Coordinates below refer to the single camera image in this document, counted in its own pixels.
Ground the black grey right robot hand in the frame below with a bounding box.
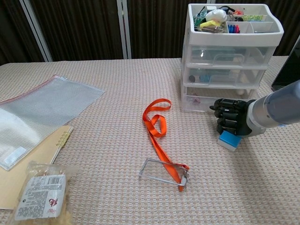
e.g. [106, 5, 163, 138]
[209, 98, 256, 138]

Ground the blue white magnetic eraser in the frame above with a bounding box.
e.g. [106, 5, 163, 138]
[217, 130, 242, 152]

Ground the clear drawer with red item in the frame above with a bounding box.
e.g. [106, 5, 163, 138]
[180, 86, 262, 113]

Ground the clear drawer with blue item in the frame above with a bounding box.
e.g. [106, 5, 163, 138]
[184, 64, 268, 89]

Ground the clear drawer with teal item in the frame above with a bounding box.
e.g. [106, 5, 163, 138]
[187, 44, 276, 68]

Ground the grey laptop computer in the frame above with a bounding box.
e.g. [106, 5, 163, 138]
[271, 35, 300, 92]

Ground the brown small item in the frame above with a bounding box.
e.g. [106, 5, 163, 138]
[198, 25, 225, 33]

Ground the clear plastic badge holder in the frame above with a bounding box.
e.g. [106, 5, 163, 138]
[138, 158, 190, 187]

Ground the yellow plastic item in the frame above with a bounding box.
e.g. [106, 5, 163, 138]
[200, 20, 222, 28]

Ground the green patterned item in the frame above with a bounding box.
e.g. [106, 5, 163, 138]
[241, 15, 263, 22]

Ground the beige woven tablecloth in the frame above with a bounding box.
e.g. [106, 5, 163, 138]
[0, 55, 300, 225]

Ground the dark pleated curtain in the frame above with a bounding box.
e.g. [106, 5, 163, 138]
[0, 0, 300, 66]

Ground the clear mesh zipper pouch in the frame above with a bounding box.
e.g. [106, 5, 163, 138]
[0, 75, 105, 172]

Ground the clear snack packet with label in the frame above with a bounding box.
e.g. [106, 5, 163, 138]
[7, 160, 80, 225]

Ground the beige manila folder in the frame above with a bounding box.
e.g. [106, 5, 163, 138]
[0, 125, 74, 210]

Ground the orange lanyard strap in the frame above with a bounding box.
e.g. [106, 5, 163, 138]
[142, 98, 190, 193]

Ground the white plastic drawer organizer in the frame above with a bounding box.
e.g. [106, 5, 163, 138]
[180, 3, 285, 111]

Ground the white partition frame post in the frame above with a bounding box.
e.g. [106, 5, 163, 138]
[20, 0, 53, 62]
[116, 0, 132, 59]

